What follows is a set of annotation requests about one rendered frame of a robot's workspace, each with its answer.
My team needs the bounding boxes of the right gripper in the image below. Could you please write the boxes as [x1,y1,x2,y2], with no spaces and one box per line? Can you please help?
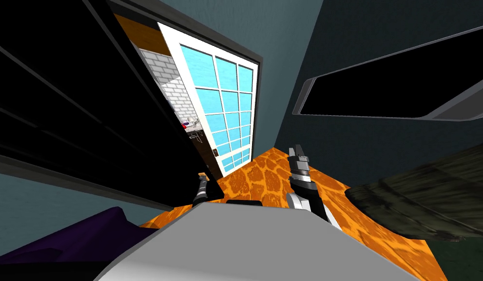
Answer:
[288,144,310,167]

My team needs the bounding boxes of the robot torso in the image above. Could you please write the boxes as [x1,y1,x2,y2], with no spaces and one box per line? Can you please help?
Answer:
[93,199,422,281]

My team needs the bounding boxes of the white door with blue panes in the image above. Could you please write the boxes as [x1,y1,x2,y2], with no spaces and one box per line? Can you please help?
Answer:
[157,21,260,177]

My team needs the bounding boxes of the black cabinet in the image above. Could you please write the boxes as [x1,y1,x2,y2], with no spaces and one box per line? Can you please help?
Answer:
[0,0,226,212]

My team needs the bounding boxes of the dark purple sofa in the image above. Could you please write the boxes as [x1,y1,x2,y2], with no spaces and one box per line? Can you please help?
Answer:
[0,206,161,281]

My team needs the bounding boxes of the black window with grey frame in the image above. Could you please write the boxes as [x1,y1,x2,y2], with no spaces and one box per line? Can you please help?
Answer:
[291,22,483,122]

